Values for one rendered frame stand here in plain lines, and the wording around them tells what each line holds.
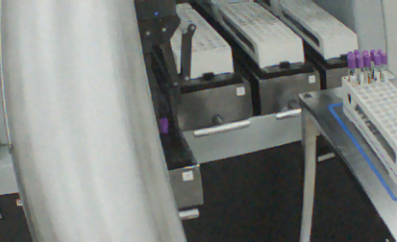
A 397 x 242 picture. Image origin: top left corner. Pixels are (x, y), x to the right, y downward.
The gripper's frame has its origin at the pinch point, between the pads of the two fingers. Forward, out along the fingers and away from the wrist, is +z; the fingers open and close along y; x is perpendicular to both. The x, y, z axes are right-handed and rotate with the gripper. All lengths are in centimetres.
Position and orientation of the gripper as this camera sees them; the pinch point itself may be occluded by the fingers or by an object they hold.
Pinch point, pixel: (162, 108)
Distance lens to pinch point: 113.2
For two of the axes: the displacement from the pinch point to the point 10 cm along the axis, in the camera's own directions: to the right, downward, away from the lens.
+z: 1.0, 8.9, 4.4
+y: -9.7, 1.9, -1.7
